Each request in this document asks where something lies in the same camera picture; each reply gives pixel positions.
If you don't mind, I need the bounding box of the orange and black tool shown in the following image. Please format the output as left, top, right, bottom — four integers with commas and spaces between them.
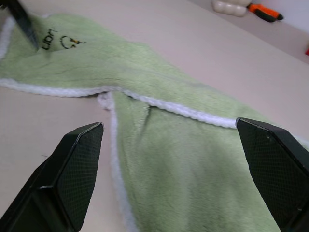
246, 2, 285, 23

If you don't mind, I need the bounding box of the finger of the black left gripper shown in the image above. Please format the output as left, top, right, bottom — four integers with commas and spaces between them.
4, 0, 41, 52

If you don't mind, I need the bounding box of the cream ridged plastic object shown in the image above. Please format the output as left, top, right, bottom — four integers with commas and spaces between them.
211, 0, 252, 18

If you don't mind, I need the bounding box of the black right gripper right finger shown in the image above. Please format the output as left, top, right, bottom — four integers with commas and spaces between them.
235, 117, 309, 232

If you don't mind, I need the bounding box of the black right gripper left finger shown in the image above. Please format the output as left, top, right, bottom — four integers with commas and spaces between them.
0, 122, 105, 232

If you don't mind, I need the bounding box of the green towel with white trim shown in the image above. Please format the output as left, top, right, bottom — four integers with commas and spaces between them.
0, 13, 309, 232

